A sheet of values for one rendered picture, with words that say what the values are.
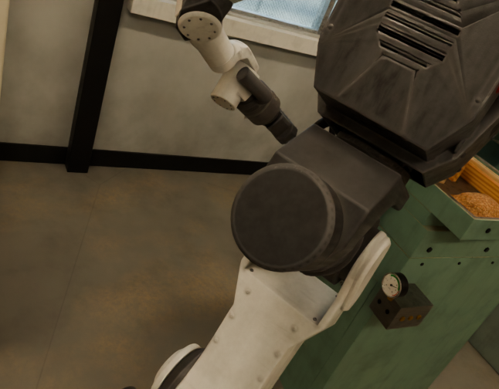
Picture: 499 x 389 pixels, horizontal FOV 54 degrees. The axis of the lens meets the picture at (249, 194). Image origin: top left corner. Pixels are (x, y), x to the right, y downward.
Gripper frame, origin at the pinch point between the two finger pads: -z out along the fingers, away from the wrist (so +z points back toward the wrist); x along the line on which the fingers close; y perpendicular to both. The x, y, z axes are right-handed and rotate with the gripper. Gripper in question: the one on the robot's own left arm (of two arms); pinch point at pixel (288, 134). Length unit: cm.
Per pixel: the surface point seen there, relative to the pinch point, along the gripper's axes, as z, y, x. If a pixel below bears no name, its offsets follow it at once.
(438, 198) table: -20.2, 16.9, 30.2
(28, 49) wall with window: 31, -58, -109
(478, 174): -30.8, 29.2, 25.2
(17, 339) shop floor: 6, -101, -6
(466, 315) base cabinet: -80, 3, 33
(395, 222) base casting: -26.6, 5.4, 23.7
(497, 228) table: -30, 22, 40
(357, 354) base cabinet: -52, -28, 34
